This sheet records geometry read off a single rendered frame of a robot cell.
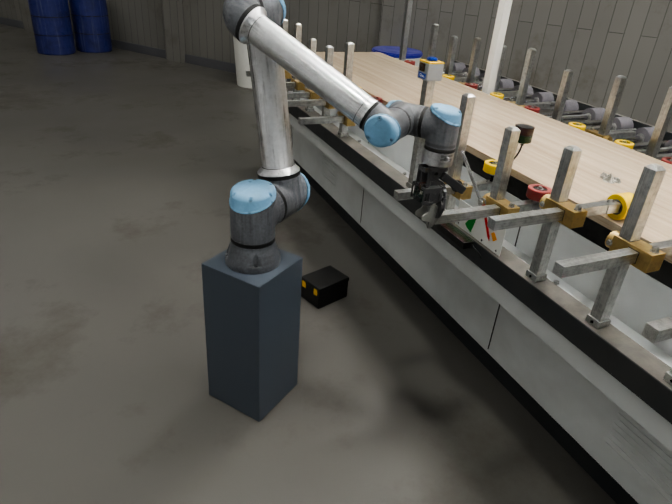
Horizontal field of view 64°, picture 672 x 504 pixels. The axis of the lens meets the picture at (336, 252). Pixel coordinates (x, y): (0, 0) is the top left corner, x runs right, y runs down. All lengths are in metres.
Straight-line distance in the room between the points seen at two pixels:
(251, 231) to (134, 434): 0.87
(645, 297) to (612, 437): 0.51
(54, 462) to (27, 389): 0.41
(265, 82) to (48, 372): 1.46
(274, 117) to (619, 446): 1.54
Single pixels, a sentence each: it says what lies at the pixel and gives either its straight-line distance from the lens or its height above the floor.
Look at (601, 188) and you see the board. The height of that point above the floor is 0.90.
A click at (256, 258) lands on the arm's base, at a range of 1.80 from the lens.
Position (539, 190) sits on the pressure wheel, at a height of 0.91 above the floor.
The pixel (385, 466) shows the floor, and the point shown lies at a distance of 2.03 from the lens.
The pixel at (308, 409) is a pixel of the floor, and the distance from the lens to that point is 2.18.
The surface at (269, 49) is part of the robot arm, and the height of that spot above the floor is 1.30.
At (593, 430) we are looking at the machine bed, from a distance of 2.12.
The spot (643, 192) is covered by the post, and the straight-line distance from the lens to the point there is 1.50.
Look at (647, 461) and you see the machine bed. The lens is 2.01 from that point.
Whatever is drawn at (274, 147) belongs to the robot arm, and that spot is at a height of 0.97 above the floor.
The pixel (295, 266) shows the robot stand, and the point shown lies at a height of 0.58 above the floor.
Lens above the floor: 1.55
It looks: 29 degrees down
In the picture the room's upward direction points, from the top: 5 degrees clockwise
